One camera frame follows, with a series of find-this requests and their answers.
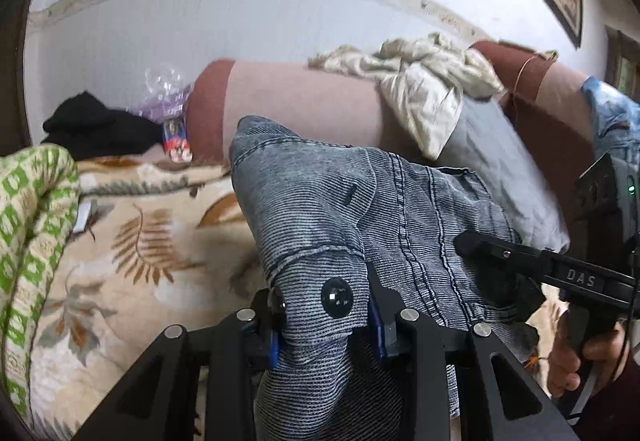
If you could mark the green patterned quilt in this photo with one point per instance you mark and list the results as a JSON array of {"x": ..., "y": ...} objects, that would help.
[{"x": 30, "y": 221}]

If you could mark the crumpled cream cloth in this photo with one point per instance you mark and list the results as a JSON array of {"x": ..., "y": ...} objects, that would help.
[{"x": 425, "y": 91}]

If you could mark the blue tie-dye cloth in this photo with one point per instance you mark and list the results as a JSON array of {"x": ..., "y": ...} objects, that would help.
[{"x": 615, "y": 111}]

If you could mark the pink and brown headboard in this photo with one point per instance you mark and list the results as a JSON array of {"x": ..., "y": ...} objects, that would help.
[{"x": 300, "y": 96}]

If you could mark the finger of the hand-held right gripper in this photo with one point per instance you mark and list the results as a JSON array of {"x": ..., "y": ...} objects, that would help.
[
  {"x": 530, "y": 261},
  {"x": 522, "y": 296}
]

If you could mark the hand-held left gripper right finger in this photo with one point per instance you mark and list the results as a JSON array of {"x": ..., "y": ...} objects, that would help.
[{"x": 377, "y": 333}]

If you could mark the black cloth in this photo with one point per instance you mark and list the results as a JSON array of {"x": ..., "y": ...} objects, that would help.
[{"x": 95, "y": 126}]

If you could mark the grey pillow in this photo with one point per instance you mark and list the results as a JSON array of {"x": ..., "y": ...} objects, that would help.
[{"x": 500, "y": 161}]

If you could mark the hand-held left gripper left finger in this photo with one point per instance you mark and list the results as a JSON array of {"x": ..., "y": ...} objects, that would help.
[{"x": 274, "y": 346}]

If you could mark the person's right hand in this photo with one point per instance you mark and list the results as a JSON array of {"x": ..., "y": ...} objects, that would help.
[{"x": 562, "y": 361}]

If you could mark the clear purple plastic bag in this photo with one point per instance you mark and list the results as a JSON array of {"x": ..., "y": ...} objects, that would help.
[{"x": 160, "y": 91}]

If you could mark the dark wooden frame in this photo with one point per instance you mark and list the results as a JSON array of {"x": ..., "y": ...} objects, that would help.
[{"x": 622, "y": 61}]

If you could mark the small white card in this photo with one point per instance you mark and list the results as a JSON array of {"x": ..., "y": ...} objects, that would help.
[{"x": 83, "y": 218}]

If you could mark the beige leaf print blanket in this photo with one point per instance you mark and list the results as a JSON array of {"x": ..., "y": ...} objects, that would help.
[{"x": 150, "y": 271}]

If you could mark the colourful snack packet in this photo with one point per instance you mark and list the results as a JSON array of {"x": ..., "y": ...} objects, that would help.
[{"x": 176, "y": 141}]

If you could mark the grey denim jacket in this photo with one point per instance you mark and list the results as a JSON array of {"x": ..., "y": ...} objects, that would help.
[{"x": 320, "y": 231}]

